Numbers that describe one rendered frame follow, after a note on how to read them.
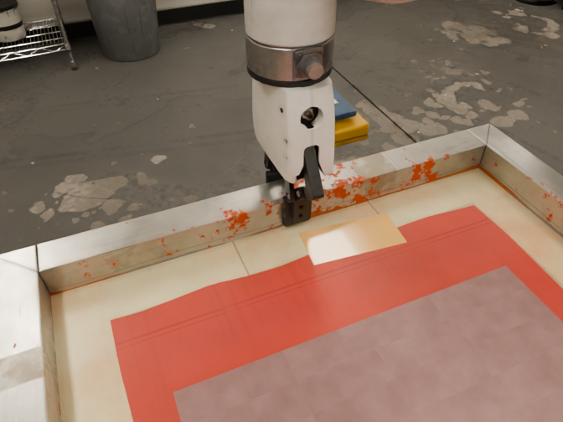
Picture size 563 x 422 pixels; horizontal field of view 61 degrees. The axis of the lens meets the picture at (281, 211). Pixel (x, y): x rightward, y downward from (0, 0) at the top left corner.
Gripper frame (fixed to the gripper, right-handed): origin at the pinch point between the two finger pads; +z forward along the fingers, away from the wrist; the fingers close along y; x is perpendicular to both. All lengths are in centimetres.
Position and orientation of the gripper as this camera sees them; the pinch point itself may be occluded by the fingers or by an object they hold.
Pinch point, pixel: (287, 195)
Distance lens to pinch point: 52.2
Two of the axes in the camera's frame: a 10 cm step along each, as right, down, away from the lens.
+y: -3.9, -6.2, 6.8
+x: -9.2, 2.7, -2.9
